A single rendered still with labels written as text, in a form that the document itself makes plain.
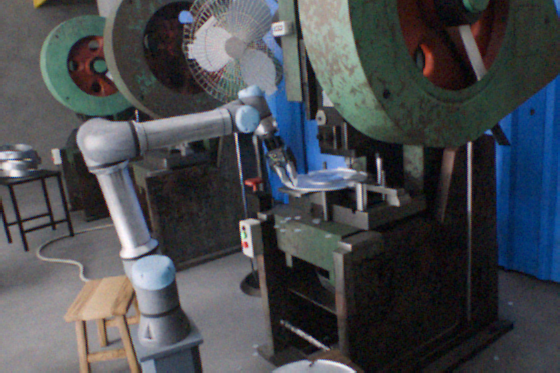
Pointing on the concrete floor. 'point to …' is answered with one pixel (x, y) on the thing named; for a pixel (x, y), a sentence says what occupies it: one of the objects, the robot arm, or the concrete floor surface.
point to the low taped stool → (97, 308)
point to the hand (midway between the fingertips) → (293, 184)
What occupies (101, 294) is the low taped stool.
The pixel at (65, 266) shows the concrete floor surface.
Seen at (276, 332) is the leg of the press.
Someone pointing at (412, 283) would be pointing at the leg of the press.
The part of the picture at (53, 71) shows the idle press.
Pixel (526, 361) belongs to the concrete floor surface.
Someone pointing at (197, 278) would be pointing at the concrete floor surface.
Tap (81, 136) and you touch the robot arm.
